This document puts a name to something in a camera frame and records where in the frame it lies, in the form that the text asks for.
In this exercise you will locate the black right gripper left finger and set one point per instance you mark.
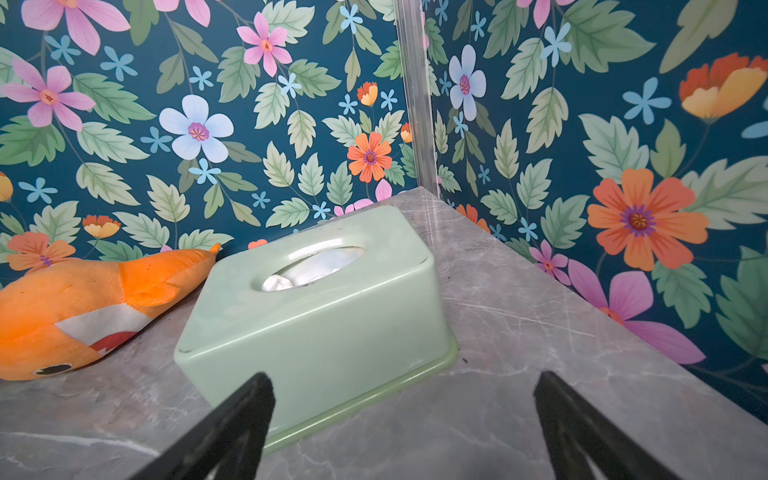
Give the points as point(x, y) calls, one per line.
point(227, 444)

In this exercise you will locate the orange plush fish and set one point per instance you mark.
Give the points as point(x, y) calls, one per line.
point(71, 315)

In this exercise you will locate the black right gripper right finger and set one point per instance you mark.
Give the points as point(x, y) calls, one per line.
point(582, 441)

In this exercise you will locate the aluminium corner post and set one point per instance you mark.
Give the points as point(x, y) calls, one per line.
point(411, 34)

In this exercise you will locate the green tissue box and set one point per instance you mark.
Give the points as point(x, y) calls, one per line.
point(338, 316)

